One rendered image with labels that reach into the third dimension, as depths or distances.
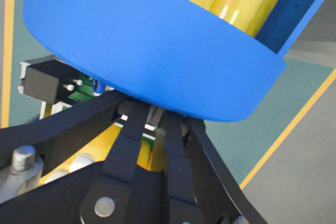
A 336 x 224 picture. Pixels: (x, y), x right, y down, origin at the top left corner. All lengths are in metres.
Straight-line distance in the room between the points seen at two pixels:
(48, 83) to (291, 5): 0.44
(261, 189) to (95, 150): 2.12
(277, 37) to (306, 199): 2.52
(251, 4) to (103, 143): 0.35
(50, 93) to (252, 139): 1.68
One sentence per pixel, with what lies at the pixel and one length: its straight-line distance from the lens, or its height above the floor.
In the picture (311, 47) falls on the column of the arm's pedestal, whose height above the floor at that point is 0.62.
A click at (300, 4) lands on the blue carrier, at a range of 0.28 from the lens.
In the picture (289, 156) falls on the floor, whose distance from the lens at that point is 2.13.
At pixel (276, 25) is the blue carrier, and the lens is 0.29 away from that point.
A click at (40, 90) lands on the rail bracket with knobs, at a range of 0.45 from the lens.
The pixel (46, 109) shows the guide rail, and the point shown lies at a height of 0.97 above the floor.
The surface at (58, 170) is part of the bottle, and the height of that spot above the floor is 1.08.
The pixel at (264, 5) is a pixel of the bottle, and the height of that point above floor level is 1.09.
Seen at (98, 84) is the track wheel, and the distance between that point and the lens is 0.40.
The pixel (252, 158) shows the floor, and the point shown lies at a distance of 1.98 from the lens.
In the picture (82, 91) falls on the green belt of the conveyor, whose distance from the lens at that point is 0.52.
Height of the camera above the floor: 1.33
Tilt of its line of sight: 68 degrees down
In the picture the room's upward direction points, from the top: 177 degrees counter-clockwise
